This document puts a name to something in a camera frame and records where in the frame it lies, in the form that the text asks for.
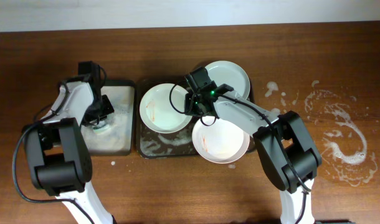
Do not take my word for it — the yellow green sponge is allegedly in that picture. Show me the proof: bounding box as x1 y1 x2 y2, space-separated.
92 123 111 134

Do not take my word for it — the white plate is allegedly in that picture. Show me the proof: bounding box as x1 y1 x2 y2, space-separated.
139 83 192 134
192 116 250 164

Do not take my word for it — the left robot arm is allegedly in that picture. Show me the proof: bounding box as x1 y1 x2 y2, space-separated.
17 61 116 223

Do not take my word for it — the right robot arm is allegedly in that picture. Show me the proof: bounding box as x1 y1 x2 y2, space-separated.
184 67 322 223

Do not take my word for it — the black soapy water tray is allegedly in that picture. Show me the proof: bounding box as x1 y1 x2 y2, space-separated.
80 80 136 156

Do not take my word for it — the dark brown serving tray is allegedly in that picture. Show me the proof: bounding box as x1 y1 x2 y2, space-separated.
135 74 261 159

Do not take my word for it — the pale blue plate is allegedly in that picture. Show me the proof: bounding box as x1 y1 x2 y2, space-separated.
205 60 250 99

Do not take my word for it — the white plate front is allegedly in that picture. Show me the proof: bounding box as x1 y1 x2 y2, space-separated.
192 116 250 164

